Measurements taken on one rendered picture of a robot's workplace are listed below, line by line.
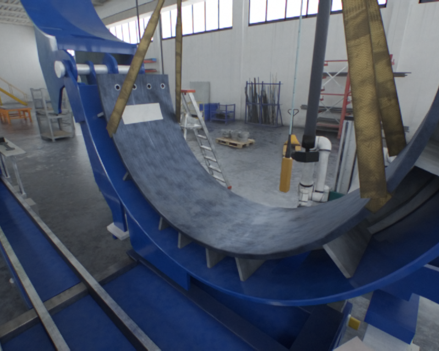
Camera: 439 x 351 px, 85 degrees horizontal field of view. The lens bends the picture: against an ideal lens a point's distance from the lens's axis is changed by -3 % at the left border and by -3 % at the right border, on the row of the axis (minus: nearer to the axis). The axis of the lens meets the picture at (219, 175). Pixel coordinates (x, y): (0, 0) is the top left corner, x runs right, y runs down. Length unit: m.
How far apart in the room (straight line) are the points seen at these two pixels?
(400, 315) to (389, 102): 1.13
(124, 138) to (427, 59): 10.80
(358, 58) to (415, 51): 10.63
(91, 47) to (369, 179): 2.44
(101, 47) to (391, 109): 2.37
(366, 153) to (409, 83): 10.71
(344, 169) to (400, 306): 1.66
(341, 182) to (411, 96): 8.80
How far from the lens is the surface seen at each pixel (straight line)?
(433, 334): 3.24
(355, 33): 1.16
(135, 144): 2.17
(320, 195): 2.73
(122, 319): 1.90
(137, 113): 2.29
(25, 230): 3.46
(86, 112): 2.33
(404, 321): 1.76
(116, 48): 2.84
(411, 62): 11.70
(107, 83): 2.22
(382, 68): 1.52
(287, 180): 2.26
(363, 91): 1.06
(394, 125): 1.58
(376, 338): 1.74
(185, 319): 2.01
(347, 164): 3.06
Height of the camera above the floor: 2.12
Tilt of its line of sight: 21 degrees down
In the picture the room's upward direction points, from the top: straight up
